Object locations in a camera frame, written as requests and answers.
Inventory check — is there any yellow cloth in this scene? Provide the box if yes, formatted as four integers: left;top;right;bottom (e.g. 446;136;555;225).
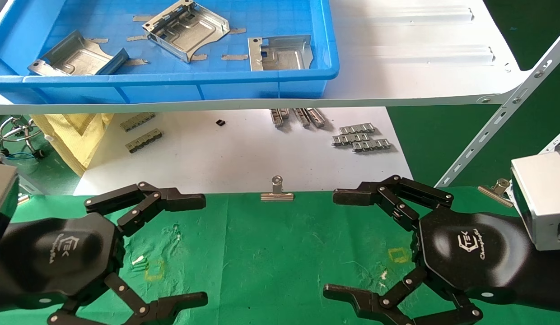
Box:
31;113;114;176

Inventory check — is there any silver metal connector strip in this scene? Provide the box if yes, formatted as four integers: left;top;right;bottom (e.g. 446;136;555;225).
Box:
352;139;392;153
339;124;376;135
332;133;370;147

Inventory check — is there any left wrist grey camera box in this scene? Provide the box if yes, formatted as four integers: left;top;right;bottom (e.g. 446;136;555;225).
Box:
0;162;19;253

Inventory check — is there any blue plastic bin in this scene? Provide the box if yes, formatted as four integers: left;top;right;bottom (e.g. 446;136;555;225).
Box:
0;0;340;104

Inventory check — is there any chrome wire ring frame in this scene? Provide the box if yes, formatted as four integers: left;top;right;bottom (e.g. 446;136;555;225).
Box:
0;115;48;158

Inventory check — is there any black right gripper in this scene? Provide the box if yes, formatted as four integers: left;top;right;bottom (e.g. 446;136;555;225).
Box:
323;175;539;325

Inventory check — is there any white metal shelf panel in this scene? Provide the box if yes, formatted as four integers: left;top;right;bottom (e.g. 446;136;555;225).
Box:
0;0;529;115

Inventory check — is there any short white slotted angle bar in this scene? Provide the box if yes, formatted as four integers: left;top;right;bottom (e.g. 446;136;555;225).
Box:
540;125;560;155

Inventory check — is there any green cloth mat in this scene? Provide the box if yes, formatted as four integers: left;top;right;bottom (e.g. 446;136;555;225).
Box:
0;186;560;325

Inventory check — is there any grey-tan connector strip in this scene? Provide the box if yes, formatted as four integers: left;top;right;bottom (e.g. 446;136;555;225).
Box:
120;113;156;132
126;129;163;153

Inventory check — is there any right wrist grey camera box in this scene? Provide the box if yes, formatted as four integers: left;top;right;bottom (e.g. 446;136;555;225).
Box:
510;145;560;252

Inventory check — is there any thin blue cable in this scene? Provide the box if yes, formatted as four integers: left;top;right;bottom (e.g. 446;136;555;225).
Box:
0;150;46;161

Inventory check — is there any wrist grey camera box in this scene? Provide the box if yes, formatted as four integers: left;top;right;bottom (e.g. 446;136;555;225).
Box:
510;145;560;252
0;162;19;253

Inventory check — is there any stamped sheet metal bracket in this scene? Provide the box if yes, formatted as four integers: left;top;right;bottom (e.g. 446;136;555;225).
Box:
142;0;230;63
27;30;130;76
248;35;314;72

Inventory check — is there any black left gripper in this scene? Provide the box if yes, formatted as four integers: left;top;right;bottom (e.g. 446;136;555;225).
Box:
8;182;209;325

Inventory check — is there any white paper sheet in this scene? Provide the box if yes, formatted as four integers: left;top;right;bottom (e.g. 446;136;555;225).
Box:
74;107;414;195

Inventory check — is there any long white slotted angle bar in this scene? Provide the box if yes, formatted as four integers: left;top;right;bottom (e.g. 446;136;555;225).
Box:
436;25;560;188

